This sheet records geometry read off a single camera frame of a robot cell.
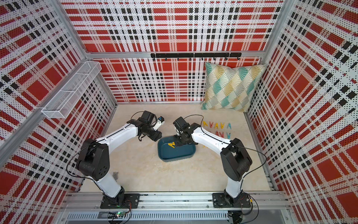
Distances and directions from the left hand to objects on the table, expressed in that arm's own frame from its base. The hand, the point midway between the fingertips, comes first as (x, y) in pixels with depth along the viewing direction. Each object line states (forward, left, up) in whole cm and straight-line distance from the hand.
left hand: (158, 133), depth 92 cm
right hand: (-7, -15, +2) cm, 17 cm away
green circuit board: (-44, +15, -6) cm, 47 cm away
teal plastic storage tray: (-11, -6, -7) cm, 15 cm away
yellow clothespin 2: (+11, -46, -8) cm, 48 cm away
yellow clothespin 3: (-5, -9, -7) cm, 12 cm away
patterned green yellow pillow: (+25, -50, +18) cm, 59 cm away
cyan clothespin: (+12, -52, -8) cm, 54 cm away
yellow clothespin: (+11, -42, -7) cm, 44 cm away
